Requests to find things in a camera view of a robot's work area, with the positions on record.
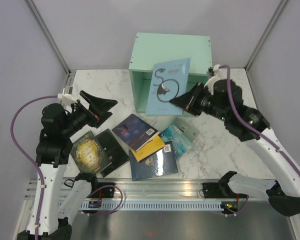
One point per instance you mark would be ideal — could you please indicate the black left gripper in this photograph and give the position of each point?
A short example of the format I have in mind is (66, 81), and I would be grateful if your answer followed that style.
(99, 106)

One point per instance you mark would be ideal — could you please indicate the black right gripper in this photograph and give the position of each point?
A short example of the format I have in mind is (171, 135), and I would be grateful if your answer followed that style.
(187, 101)

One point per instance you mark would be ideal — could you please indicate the pale green grey book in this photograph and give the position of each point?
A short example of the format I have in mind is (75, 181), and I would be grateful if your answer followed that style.
(188, 129)

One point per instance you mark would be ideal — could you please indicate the purple night sky book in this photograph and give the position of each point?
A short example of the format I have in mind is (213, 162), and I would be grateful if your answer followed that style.
(135, 132)

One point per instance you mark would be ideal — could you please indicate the teal ocean cover book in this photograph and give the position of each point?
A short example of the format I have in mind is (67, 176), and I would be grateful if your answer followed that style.
(181, 144)

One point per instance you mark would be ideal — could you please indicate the yellow hardcover book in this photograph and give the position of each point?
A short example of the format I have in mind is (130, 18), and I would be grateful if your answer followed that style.
(150, 148)

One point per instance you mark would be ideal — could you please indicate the dark blue hardcover book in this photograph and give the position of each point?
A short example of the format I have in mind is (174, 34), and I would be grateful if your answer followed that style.
(161, 163)

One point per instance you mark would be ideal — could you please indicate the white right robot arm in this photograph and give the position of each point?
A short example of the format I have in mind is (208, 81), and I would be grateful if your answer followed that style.
(283, 192)

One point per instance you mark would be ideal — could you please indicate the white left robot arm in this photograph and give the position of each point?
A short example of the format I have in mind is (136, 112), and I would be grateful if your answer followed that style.
(51, 220)

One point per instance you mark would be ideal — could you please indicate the green Alice Wonderland book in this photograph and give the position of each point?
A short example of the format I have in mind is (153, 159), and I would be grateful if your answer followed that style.
(88, 155)

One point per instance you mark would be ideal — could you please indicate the black glossy book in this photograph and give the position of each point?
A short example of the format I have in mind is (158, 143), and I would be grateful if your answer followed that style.
(113, 150)

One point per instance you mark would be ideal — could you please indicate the mint green open cabinet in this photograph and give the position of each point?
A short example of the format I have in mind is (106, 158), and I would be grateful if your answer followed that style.
(152, 48)

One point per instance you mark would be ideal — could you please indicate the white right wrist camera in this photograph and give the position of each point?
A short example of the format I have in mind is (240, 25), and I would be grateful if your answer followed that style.
(214, 73)

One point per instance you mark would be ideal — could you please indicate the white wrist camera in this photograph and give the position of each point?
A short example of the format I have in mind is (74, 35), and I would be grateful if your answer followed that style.
(67, 93)
(214, 73)

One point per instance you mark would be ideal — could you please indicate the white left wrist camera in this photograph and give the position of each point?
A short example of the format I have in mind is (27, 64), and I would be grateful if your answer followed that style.
(67, 93)

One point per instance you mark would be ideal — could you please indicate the aluminium rail base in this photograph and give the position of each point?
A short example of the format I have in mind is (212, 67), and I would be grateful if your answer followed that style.
(129, 189)

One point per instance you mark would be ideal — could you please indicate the light blue cable duct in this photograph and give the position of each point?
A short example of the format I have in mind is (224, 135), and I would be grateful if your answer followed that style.
(155, 205)

